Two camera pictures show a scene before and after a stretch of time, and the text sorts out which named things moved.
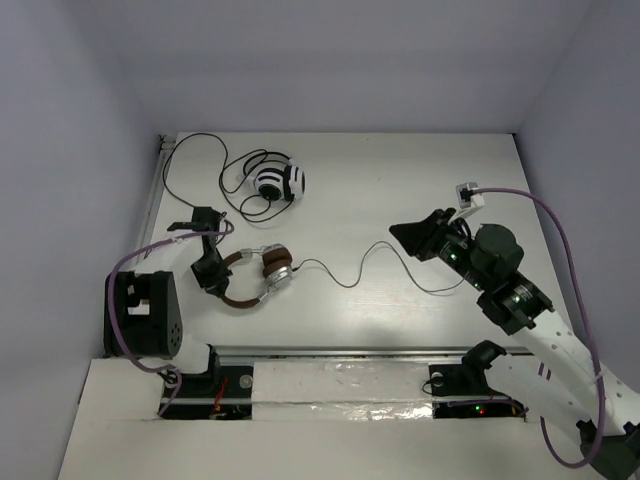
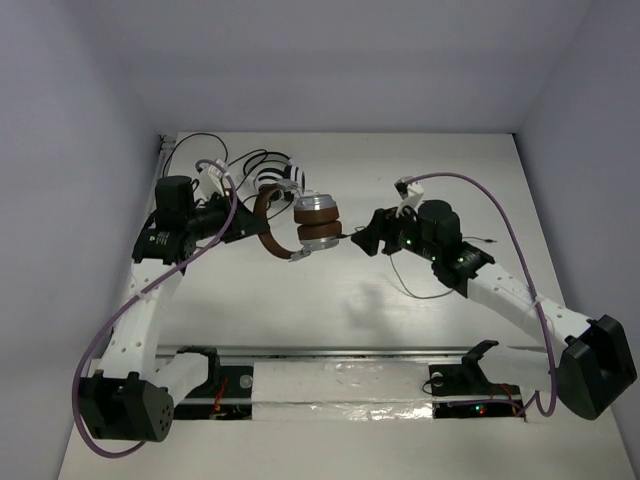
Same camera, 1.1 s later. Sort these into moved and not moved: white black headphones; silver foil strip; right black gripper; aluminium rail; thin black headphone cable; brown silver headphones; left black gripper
Moved: right black gripper; thin black headphone cable; left black gripper; brown silver headphones
Not moved: white black headphones; aluminium rail; silver foil strip
